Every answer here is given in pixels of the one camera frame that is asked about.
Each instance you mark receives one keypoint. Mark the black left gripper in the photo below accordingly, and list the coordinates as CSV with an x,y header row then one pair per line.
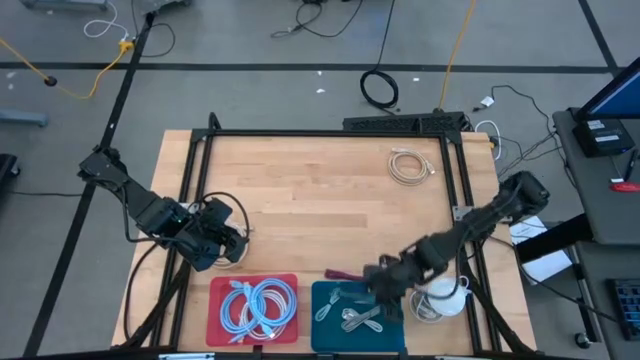
x,y
210,235

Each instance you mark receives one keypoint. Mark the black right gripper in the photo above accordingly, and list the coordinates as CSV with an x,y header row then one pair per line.
x,y
395,277

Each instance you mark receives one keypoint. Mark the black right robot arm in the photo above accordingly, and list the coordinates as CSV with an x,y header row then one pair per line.
x,y
480,225

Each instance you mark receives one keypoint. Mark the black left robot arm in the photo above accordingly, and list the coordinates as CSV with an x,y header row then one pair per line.
x,y
145,205

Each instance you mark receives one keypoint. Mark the teal plastic tray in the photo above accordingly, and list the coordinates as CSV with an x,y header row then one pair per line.
x,y
350,342

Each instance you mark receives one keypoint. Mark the white bowl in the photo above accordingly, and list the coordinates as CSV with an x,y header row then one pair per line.
x,y
447,300

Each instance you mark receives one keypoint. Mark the red plastic tray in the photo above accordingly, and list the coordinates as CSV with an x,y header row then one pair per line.
x,y
215,310

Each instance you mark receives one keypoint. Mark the white paper sheet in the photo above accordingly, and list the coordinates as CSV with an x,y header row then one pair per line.
x,y
545,260

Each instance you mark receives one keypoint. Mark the black power strip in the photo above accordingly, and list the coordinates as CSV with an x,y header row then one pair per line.
x,y
400,123

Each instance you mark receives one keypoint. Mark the white power adapter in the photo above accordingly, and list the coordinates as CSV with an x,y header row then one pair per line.
x,y
487,101

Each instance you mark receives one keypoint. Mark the grey desk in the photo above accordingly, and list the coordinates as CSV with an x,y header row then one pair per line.
x,y
600,210

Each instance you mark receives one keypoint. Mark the black keyboard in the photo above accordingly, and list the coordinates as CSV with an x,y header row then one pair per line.
x,y
627,310

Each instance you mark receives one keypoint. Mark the red flat object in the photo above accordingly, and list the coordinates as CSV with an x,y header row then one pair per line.
x,y
625,187

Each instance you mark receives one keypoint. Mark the black small computer box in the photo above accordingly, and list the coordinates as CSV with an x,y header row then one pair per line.
x,y
602,137

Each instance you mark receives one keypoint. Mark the computer monitor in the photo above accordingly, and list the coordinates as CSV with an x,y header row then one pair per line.
x,y
615,95

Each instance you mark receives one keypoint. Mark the black aluminium table frame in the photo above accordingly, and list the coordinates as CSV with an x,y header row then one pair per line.
x,y
325,133

